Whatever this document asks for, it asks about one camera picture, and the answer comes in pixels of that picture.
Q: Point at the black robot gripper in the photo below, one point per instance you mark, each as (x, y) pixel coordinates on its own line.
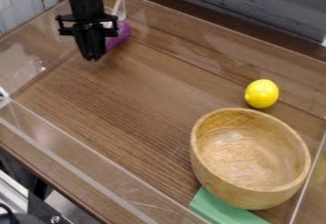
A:
(89, 17)

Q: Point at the purple toy eggplant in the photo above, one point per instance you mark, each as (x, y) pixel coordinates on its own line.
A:
(125, 32)

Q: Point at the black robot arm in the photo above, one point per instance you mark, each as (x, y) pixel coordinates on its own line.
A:
(90, 25)

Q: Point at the brown wooden bowl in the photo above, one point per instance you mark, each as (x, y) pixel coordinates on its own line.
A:
(249, 158)

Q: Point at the yellow toy lemon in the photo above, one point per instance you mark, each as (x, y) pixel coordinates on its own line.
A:
(263, 94)

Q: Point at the black metal stand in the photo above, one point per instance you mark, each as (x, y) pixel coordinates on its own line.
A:
(23, 193)

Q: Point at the green cloth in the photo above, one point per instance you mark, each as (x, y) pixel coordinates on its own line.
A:
(218, 212)

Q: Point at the clear acrylic corner bracket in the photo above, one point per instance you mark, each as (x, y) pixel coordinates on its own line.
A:
(118, 9)

